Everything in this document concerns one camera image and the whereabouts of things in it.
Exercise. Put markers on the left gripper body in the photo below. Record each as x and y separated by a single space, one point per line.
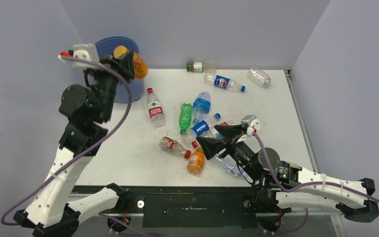
105 83

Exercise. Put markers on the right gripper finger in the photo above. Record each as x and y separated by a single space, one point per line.
213 147
230 131

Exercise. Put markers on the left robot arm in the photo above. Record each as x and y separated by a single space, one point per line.
51 214

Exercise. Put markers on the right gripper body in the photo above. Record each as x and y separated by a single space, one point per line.
239 151

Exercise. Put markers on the red label water bottle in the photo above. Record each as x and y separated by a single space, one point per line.
155 109

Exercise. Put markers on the red cap tea bottle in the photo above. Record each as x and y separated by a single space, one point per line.
174 148

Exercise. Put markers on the blue label crushed bottle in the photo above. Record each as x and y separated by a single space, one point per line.
201 107

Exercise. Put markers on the green plastic bottle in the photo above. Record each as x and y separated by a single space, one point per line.
185 117

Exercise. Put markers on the Pepsi English label bottle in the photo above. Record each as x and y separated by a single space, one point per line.
204 125

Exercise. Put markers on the clear plastic jar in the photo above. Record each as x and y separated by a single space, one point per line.
258 77

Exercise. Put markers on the green cap brown bottle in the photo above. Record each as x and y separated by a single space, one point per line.
201 67

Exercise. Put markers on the large crushed clear bottle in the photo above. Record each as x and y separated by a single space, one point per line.
229 165

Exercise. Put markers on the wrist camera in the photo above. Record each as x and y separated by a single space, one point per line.
84 52
251 124

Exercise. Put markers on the blue plastic bin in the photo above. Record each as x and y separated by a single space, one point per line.
106 46

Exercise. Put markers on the orange juice bottle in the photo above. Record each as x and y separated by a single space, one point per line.
140 67
196 162

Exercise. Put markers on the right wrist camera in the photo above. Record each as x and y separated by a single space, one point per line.
251 124

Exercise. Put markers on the Pepsi logo bottle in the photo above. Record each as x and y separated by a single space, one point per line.
223 83

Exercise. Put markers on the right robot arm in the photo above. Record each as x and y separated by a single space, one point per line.
286 185

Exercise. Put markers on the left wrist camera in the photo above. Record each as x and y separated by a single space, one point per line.
84 52

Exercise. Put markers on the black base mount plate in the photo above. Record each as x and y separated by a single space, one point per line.
199 207

